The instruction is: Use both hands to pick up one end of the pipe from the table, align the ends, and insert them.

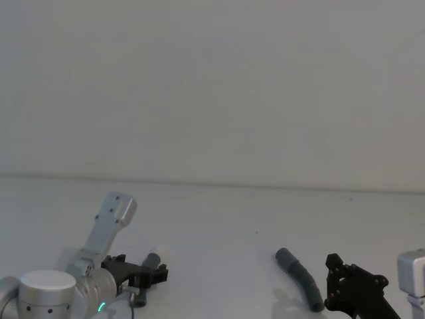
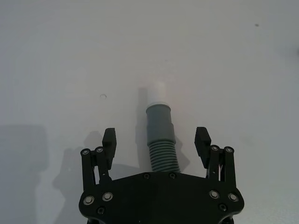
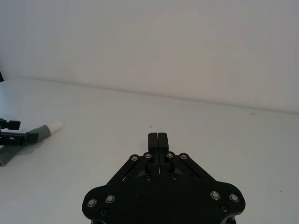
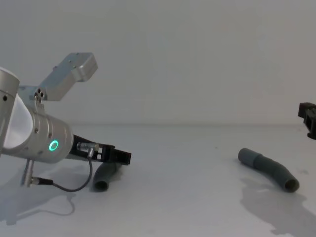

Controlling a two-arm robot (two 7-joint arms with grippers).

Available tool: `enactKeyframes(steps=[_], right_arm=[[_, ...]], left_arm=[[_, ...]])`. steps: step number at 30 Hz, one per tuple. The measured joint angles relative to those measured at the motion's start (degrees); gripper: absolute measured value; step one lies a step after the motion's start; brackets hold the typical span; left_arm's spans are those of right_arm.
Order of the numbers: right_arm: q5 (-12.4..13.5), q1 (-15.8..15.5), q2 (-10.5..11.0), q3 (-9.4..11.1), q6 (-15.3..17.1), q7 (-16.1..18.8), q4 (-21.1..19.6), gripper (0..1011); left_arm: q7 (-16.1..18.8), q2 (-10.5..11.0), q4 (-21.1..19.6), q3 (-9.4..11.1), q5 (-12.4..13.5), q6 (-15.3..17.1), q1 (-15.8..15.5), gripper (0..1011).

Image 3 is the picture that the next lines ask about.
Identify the grey tube with white tip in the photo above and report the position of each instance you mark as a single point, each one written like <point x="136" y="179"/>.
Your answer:
<point x="43" y="131"/>

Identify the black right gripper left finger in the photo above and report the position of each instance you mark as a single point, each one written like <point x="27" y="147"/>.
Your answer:
<point x="153" y="141"/>

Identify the small black object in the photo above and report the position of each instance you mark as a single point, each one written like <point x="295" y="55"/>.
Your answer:
<point x="1" y="76"/>

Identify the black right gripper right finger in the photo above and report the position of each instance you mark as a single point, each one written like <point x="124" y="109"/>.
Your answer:
<point x="163" y="141"/>

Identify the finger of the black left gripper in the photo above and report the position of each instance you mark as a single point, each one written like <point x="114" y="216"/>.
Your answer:
<point x="13" y="125"/>
<point x="11" y="137"/>

